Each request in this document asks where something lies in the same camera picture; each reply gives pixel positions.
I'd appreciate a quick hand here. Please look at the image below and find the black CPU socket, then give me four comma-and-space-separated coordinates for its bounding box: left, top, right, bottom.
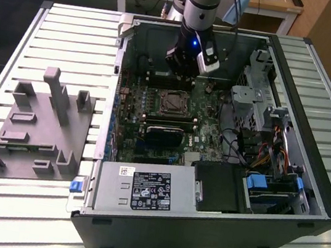
154, 88, 193, 118

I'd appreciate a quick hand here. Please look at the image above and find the metal socket cover frame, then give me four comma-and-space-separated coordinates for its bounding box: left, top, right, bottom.
155, 88, 193, 118

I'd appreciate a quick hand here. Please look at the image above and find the black open PC case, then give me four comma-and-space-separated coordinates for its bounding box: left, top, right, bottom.
65, 7, 331, 248

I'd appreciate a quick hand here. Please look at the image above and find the coloured power wire bundle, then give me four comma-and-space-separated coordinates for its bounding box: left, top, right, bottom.
250, 120, 296, 177

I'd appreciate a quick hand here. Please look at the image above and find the silver metal drive cage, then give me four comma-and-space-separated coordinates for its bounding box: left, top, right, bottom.
224, 46, 300, 138

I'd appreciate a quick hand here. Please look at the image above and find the green RAM stick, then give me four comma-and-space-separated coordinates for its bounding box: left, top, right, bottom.
6, 143, 39, 154

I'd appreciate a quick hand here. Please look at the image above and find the blue plastic clip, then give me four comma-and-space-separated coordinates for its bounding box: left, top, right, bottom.
294, 176, 306, 192

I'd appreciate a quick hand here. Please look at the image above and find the green motherboard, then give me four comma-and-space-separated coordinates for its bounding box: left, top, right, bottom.
105, 67, 243, 178

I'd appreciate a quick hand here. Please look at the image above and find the grey power supply unit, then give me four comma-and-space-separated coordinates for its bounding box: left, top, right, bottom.
90, 151, 203, 224

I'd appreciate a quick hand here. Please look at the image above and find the grey plastic parts rack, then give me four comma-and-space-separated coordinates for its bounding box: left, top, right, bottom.
0, 58, 101, 193

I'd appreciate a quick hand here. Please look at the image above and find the black RAM slot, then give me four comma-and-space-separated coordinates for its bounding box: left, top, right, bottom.
147, 70, 194, 87
147, 77, 191, 93

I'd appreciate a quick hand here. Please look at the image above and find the silver square CPU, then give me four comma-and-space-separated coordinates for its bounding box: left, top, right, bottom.
164, 94, 186, 112

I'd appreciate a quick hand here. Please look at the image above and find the blue case latch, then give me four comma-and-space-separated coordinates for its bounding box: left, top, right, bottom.
70, 180, 83, 194

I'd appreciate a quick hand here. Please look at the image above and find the blue disk carrier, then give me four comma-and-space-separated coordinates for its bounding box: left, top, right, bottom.
244, 171, 271, 195

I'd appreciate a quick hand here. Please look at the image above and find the black graphics card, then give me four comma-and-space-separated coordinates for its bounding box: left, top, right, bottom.
142, 122, 186, 152

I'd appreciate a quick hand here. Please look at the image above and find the small silver heatsink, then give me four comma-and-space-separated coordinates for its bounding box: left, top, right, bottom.
182, 151, 204, 167

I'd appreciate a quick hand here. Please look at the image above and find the black expansion slot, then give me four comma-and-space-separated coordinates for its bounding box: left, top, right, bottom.
131, 152, 179, 170

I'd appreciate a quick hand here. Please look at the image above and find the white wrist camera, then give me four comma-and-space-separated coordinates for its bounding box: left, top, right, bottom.
194, 37, 224, 78

